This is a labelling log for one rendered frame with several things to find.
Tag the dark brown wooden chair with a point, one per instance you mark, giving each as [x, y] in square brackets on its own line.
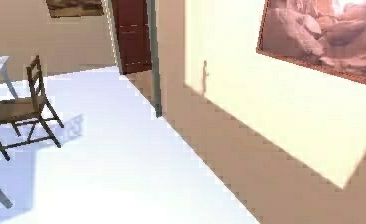
[15, 112]

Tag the brown framed picture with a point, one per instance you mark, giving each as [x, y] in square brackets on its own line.
[74, 6]

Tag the pink rock framed picture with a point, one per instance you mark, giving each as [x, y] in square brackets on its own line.
[324, 33]

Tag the dark red room door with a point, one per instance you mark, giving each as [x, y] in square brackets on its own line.
[132, 33]

